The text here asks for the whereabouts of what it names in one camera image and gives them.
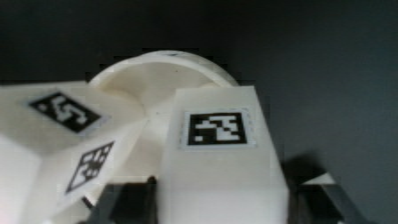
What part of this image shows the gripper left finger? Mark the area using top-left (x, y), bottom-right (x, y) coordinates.
top-left (78, 177), bottom-right (158, 224)

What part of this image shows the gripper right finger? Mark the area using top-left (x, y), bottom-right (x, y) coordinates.
top-left (289, 173), bottom-right (374, 224)

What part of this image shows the white stool leg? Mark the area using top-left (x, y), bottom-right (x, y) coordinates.
top-left (0, 82), bottom-right (147, 224)
top-left (158, 86), bottom-right (287, 224)

